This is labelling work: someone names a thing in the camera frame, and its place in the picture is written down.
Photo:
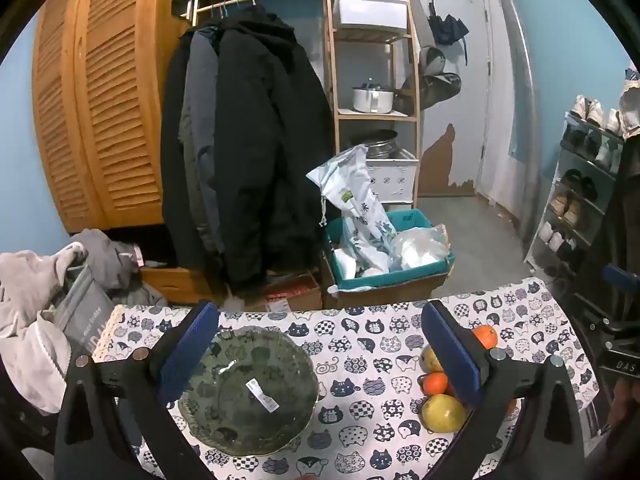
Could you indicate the dark grey hoodie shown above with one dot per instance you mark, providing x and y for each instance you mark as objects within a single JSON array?
[{"x": 105, "y": 255}]

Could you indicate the large black hooded jacket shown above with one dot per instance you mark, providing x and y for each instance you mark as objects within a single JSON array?
[{"x": 270, "y": 135}]

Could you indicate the large yellow-green pear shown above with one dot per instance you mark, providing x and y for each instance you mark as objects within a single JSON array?
[{"x": 442, "y": 412}]

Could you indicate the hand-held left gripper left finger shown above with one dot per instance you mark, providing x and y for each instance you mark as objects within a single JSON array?
[{"x": 192, "y": 350}]

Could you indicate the light grey robe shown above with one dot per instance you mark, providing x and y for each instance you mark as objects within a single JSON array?
[{"x": 25, "y": 310}]

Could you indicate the grey door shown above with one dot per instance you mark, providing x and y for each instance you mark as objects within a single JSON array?
[{"x": 465, "y": 110}]

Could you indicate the green glass bowl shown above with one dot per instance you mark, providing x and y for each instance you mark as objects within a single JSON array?
[{"x": 235, "y": 410}]

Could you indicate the white cooking pot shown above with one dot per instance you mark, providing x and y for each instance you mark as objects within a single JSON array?
[{"x": 372, "y": 101}]

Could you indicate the person's right hand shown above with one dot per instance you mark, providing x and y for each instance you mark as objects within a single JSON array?
[{"x": 625, "y": 402}]

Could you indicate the wide white storage box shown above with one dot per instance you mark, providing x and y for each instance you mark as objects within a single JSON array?
[{"x": 370, "y": 12}]

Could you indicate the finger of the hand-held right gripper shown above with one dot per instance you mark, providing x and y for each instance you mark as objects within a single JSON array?
[
  {"x": 600, "y": 312},
  {"x": 622, "y": 276}
]

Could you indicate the wooden drawer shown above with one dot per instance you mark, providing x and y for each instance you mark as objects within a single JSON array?
[{"x": 170, "y": 282}]

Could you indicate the dark folded umbrella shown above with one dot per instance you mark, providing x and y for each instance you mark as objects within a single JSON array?
[{"x": 447, "y": 30}]

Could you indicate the metal pipe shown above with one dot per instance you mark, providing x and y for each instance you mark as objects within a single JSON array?
[{"x": 520, "y": 85}]

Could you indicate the clear plastic bag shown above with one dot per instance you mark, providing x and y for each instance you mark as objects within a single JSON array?
[{"x": 417, "y": 250}]

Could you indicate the cardboard box with red print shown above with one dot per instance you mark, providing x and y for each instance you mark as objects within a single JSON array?
[{"x": 295, "y": 297}]

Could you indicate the olive jacket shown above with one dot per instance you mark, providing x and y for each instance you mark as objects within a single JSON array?
[{"x": 187, "y": 170}]

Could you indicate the wooden shelf rack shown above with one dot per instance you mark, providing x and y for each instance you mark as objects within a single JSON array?
[{"x": 380, "y": 116}]

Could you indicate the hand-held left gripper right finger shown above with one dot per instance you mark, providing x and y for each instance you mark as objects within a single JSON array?
[{"x": 450, "y": 355}]

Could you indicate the grey jacket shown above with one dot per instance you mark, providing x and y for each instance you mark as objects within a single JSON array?
[{"x": 202, "y": 85}]

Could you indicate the cat print tablecloth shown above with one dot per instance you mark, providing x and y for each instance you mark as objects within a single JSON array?
[{"x": 360, "y": 360}]

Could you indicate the steel basin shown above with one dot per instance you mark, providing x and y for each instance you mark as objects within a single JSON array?
[{"x": 382, "y": 149}]

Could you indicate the dark hanging bag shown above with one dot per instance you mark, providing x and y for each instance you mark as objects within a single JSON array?
[{"x": 440, "y": 85}]

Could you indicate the teal plastic bin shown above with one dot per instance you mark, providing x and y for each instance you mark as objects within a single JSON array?
[{"x": 400, "y": 276}]

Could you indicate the large cardboard box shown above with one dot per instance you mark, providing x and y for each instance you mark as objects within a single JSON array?
[{"x": 395, "y": 294}]

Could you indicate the shoe rack with shoes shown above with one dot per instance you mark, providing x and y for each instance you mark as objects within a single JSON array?
[{"x": 575, "y": 205}]

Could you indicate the white patterned bag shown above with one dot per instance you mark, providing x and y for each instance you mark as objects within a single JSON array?
[{"x": 362, "y": 200}]

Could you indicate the thin black coat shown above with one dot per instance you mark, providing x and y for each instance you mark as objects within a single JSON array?
[{"x": 170, "y": 185}]

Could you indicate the wooden louvered wardrobe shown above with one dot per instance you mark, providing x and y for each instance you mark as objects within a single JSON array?
[{"x": 115, "y": 110}]

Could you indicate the small yellow pear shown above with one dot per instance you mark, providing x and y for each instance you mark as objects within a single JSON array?
[{"x": 430, "y": 359}]

